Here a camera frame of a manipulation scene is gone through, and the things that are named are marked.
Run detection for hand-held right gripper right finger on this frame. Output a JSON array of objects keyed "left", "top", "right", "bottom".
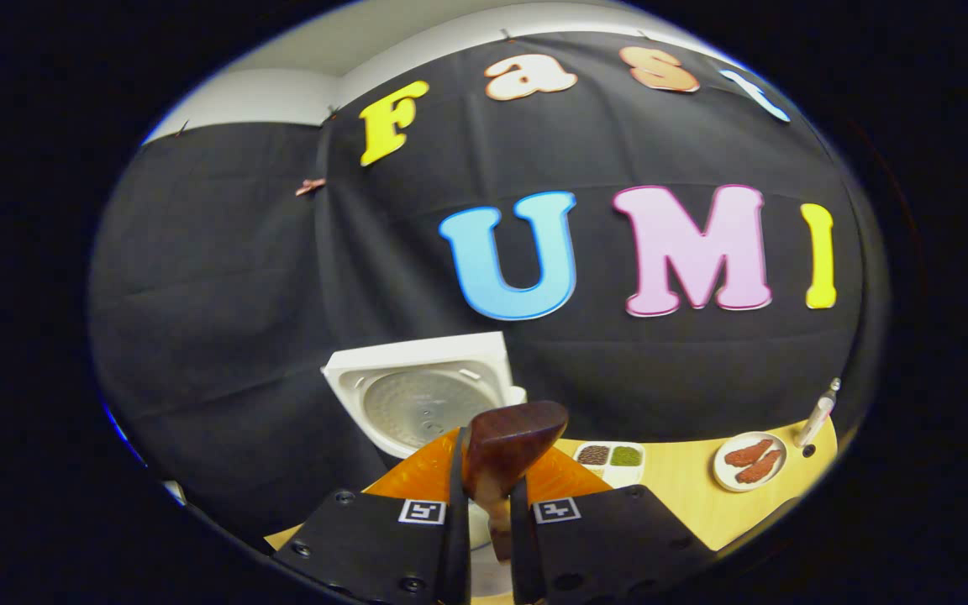
[{"left": 508, "top": 445, "right": 716, "bottom": 605}]

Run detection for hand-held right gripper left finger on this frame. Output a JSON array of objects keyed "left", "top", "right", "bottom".
[{"left": 270, "top": 427, "right": 472, "bottom": 605}]

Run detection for white rice cooker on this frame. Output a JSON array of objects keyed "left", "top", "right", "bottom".
[{"left": 321, "top": 331, "right": 529, "bottom": 551}]

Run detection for brown wooden spoon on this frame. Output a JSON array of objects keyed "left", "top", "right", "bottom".
[{"left": 461, "top": 401, "right": 571, "bottom": 562}]

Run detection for white divided bean dish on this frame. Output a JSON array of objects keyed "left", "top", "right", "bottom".
[{"left": 572, "top": 441, "right": 646, "bottom": 490}]

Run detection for white round plate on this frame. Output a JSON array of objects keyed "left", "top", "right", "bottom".
[{"left": 712, "top": 431, "right": 788, "bottom": 493}]

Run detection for brown meat piece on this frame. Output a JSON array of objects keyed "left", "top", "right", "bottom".
[
  {"left": 723, "top": 439, "right": 775, "bottom": 468},
  {"left": 736, "top": 450, "right": 783, "bottom": 484}
]

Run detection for clear bottle with pink label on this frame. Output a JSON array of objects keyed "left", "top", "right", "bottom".
[{"left": 795, "top": 377, "right": 843, "bottom": 449}]

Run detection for black backdrop cloth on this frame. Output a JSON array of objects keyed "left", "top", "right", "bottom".
[{"left": 89, "top": 32, "right": 888, "bottom": 539}]

